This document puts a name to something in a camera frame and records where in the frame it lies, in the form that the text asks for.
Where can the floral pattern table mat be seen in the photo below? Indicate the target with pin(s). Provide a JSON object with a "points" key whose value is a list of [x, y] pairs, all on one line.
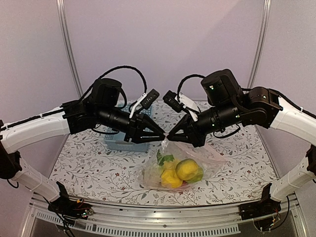
{"points": [[89, 170]]}

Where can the red apple toy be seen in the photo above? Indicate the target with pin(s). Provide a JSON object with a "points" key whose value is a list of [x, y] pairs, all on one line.
{"points": [[184, 185]]}

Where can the pale yellow round toy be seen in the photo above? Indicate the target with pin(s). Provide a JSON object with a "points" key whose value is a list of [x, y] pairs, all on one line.
{"points": [[172, 164]]}

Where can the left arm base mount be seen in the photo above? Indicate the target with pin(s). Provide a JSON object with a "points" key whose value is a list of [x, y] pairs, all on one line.
{"points": [[70, 208]]}

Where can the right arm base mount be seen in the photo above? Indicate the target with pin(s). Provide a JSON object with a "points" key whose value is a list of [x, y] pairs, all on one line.
{"points": [[264, 215]]}

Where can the white radish toy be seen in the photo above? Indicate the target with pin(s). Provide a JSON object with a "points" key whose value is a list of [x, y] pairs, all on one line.
{"points": [[162, 159]]}

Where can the left aluminium frame post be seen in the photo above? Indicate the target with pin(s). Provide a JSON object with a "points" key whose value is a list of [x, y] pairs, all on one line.
{"points": [[68, 46]]}

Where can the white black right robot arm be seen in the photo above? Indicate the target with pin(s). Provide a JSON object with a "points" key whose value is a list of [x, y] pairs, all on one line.
{"points": [[231, 104]]}

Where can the yellow lemon toy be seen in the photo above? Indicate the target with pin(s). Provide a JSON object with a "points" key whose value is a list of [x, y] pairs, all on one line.
{"points": [[187, 169], [169, 179]]}

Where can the yellow lemon toy top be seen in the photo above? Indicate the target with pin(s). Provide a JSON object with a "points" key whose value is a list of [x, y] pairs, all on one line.
{"points": [[187, 169]]}

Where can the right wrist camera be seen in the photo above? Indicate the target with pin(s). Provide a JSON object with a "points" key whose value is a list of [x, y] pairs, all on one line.
{"points": [[182, 103]]}

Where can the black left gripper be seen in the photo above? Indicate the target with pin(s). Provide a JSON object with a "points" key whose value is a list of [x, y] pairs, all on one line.
{"points": [[134, 132]]}

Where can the blue plastic basket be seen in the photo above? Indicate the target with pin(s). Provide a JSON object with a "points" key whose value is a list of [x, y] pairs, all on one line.
{"points": [[115, 142]]}

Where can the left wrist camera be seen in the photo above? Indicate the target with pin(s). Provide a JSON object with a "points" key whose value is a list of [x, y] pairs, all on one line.
{"points": [[144, 102]]}

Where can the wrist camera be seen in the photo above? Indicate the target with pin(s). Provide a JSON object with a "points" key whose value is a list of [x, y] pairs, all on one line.
{"points": [[144, 102], [182, 103]]}

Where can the aluminium frame post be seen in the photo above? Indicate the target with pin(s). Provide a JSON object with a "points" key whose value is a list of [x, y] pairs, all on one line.
{"points": [[260, 43], [68, 46]]}

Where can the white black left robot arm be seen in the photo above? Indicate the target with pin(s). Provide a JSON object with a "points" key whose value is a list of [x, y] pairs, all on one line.
{"points": [[97, 106]]}

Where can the front aluminium rail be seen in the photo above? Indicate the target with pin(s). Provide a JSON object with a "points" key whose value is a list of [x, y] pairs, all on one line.
{"points": [[112, 219]]}

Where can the clear zip top bag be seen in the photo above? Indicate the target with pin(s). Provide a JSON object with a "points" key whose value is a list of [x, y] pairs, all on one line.
{"points": [[206, 157]]}

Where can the right aluminium frame post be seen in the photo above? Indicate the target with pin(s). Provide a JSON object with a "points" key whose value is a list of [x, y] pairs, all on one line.
{"points": [[260, 43]]}

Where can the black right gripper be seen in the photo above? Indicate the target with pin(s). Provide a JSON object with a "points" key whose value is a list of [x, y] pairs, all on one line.
{"points": [[193, 137]]}

